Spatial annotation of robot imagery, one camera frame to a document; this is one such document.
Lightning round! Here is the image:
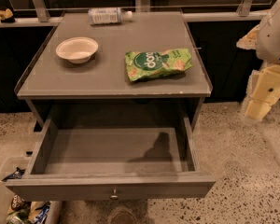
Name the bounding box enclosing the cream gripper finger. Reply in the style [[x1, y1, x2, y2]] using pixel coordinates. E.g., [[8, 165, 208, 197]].
[[236, 25, 259, 49]]

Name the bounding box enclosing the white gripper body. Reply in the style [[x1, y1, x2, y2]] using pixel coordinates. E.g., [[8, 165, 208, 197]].
[[241, 64, 280, 125]]

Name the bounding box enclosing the grey top drawer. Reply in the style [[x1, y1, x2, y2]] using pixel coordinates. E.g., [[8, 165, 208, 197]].
[[7, 118, 215, 201]]

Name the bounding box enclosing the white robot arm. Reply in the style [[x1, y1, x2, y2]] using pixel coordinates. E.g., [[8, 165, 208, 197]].
[[236, 0, 280, 125]]

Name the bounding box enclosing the grey cabinet with glass top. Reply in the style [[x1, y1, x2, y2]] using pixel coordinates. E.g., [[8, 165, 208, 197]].
[[15, 12, 212, 124]]

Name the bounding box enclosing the brass drawer knob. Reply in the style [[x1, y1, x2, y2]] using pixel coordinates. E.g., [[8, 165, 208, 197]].
[[110, 189, 119, 201]]

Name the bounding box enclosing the green chip bag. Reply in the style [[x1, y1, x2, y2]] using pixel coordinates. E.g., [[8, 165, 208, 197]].
[[125, 49, 192, 82]]

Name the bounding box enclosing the clear plastic bottle white label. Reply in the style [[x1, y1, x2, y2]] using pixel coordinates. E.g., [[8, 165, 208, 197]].
[[88, 7, 133, 25]]

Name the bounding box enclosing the white paper bowl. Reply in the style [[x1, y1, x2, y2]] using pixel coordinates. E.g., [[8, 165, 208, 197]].
[[55, 37, 98, 64]]

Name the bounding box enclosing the small yellow black object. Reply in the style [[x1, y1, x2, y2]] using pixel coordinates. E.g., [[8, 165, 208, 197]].
[[0, 7, 15, 23]]

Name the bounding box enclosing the blue snack wrapper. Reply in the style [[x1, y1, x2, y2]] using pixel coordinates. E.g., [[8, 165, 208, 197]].
[[2, 167, 25, 182]]

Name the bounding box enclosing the grey bin of snacks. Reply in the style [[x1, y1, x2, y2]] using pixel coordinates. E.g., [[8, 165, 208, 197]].
[[0, 156, 63, 224]]

